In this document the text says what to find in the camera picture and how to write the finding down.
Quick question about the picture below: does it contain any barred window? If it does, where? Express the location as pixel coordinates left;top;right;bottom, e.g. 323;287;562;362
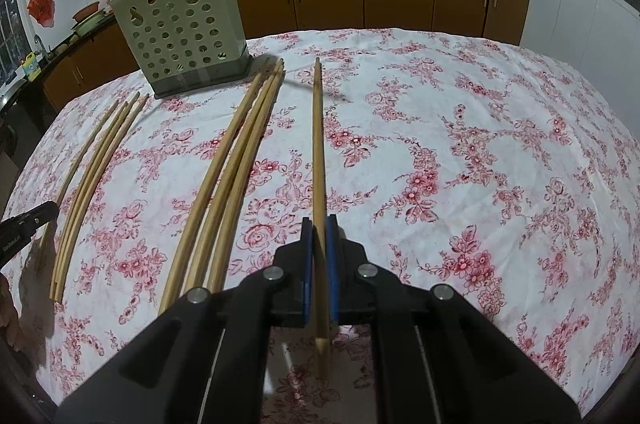
0;0;28;84

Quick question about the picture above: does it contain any yellow bottle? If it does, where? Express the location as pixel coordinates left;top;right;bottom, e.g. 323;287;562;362
20;51;42;79

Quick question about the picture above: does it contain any red plastic bag on wall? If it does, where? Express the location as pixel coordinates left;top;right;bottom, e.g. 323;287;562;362
27;0;55;27

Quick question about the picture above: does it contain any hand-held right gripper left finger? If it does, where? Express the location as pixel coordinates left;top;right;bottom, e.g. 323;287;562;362
52;216;316;424

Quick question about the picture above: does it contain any green pot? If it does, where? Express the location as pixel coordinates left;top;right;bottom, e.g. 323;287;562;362
74;14;113;37

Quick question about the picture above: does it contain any green perforated chopstick holder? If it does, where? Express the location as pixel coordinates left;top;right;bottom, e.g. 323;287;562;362
107;0;253;99

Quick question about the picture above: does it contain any person's left hand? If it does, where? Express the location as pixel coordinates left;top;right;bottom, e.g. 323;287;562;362
0;276;30;355

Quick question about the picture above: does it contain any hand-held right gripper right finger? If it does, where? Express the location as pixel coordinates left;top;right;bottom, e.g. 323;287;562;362
325;214;583;424

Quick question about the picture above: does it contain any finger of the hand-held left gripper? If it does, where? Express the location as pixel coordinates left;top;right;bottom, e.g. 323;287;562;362
0;201;59;241

